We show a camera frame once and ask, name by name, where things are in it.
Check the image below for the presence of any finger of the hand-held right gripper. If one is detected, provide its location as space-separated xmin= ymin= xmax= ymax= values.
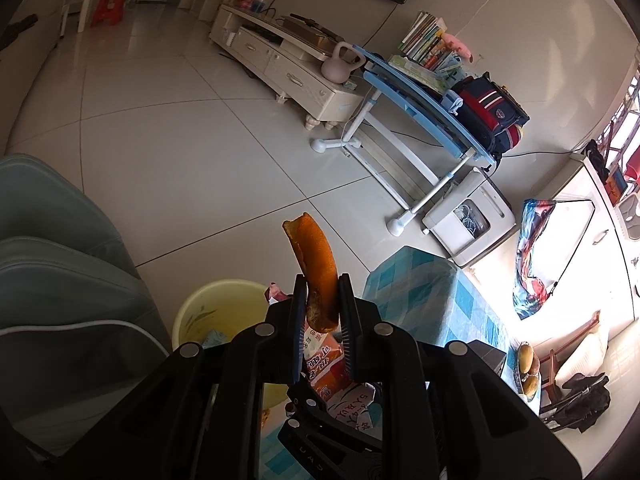
xmin=277 ymin=417 xmax=396 ymax=480
xmin=287 ymin=380 xmax=386 ymax=456

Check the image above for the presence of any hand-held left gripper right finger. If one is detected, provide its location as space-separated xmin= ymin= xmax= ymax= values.
xmin=337 ymin=274 xmax=583 ymax=480

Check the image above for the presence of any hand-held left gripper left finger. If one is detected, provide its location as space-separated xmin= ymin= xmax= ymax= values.
xmin=82 ymin=274 xmax=308 ymax=480

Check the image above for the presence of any orange red snack packet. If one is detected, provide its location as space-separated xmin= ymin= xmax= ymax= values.
xmin=302 ymin=330 xmax=381 ymax=433

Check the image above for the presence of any long orange fruit peel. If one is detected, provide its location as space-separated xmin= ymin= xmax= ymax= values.
xmin=282 ymin=212 xmax=341 ymax=333

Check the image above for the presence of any yellow plastic bucket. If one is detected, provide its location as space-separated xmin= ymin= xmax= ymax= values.
xmin=172 ymin=280 xmax=301 ymax=411

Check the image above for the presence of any blue white checked tablecloth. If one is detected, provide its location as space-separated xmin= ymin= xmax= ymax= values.
xmin=260 ymin=246 xmax=543 ymax=480

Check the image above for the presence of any white air purifier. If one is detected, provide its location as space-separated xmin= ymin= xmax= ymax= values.
xmin=422 ymin=167 xmax=516 ymax=267

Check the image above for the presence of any dark fruit plate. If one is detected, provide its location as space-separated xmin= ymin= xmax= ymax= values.
xmin=514 ymin=342 xmax=544 ymax=402

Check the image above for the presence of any colourful printed hanging bag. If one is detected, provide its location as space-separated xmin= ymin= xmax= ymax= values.
xmin=512 ymin=197 xmax=596 ymax=321

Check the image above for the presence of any brown wooden chair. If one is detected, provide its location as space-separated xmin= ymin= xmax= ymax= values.
xmin=530 ymin=310 xmax=601 ymax=401

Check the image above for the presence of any blue white study desk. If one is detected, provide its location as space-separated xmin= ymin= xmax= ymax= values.
xmin=309 ymin=44 xmax=498 ymax=237

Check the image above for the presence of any white pillow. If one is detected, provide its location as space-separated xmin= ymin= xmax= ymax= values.
xmin=555 ymin=327 xmax=608 ymax=386

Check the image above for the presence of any black folding chair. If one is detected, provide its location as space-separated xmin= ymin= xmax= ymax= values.
xmin=540 ymin=372 xmax=612 ymax=433

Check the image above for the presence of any pink kettlebell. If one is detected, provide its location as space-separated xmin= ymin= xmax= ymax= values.
xmin=321 ymin=41 xmax=367 ymax=83

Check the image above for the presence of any white cabinet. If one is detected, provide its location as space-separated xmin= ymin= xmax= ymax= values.
xmin=472 ymin=152 xmax=640 ymax=356

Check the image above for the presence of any navy red backpack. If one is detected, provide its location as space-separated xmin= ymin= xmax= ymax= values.
xmin=442 ymin=72 xmax=530 ymax=156

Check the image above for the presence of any light blue chair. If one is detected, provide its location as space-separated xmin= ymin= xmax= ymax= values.
xmin=0 ymin=154 xmax=173 ymax=456

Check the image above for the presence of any cream television cabinet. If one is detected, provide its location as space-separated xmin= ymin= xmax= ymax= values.
xmin=209 ymin=4 xmax=363 ymax=131

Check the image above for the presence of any row of books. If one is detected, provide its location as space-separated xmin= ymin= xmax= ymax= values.
xmin=398 ymin=10 xmax=463 ymax=73

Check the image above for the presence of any pink plush toy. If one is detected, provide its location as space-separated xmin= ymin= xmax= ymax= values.
xmin=442 ymin=32 xmax=473 ymax=61

